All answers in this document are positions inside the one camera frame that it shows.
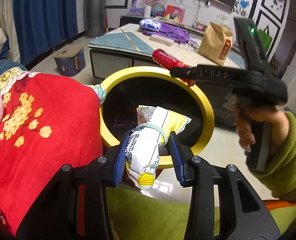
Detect white printed plastic bag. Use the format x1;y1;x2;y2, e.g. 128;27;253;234
125;105;191;189

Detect red snack tube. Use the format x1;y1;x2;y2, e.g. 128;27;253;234
151;48;197;87

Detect green sleeve right forearm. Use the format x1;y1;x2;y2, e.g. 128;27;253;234
249;112;296;202

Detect yellow rimmed trash bin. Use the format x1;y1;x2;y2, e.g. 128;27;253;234
100;66;215;155

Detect right hand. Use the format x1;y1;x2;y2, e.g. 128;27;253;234
234;105;290;158

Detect green shopping bag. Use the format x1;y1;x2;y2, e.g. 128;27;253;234
258;25;272;53

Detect brown paper bag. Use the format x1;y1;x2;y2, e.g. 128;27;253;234
198;22;233;66

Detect red floral blanket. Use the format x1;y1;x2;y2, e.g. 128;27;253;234
0;67;102;236

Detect purple cloth bag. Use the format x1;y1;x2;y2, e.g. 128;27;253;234
141;22;191;44

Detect beige power strip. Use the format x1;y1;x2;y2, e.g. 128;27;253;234
149;34;174;47

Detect coffee table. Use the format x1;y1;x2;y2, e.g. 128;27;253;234
88;23;236;130

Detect blue storage stool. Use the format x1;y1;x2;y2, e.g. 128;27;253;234
54;44;86;77

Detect colourful painting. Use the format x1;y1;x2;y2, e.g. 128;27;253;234
164;5;185;23

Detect tissue pack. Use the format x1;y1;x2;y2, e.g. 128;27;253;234
139;18;161;31

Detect black tv stand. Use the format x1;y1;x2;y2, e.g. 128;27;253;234
119;14;205;36

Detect round mirror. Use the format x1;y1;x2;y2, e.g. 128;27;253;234
151;3;165;17

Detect white vase red flowers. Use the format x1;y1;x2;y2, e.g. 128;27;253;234
141;0;160;18

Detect blue sofa cover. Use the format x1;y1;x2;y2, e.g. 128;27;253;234
0;37;27;75

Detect silver tower air conditioner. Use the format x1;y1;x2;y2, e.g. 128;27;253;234
85;0;107;37

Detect blue curtain right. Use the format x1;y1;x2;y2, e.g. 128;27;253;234
13;0;78;66

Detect beige curtain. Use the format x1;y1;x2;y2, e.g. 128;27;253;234
0;0;20;63

